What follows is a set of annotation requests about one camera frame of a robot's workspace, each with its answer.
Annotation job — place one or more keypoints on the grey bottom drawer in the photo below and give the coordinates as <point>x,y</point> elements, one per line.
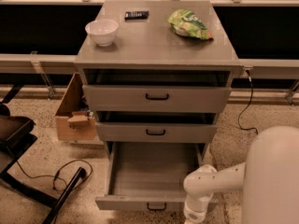
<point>149,176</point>

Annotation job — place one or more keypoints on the grey drawer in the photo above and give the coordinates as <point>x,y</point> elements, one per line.
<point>156,98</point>
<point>151,132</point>
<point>149,176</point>

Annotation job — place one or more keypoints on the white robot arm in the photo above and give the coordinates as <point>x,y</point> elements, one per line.
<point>269,179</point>

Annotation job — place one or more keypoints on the grey middle drawer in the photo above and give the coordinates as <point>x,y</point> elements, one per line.
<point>151,132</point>

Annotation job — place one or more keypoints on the grey drawer cabinet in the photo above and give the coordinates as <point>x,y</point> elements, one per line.
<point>148,53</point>

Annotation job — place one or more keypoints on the grey top drawer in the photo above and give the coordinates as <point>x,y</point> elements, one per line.
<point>156,98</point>

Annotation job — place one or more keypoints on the cardboard box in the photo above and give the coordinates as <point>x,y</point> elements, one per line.
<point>73,122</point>

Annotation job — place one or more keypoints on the green chip bag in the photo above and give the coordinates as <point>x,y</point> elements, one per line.
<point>185,23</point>

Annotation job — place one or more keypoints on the white bowl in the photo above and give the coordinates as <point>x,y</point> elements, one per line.
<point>103,32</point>

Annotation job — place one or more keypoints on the black remote control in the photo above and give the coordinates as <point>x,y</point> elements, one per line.
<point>136,15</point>

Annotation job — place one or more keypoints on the metal rail bench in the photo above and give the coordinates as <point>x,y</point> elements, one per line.
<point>37,62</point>

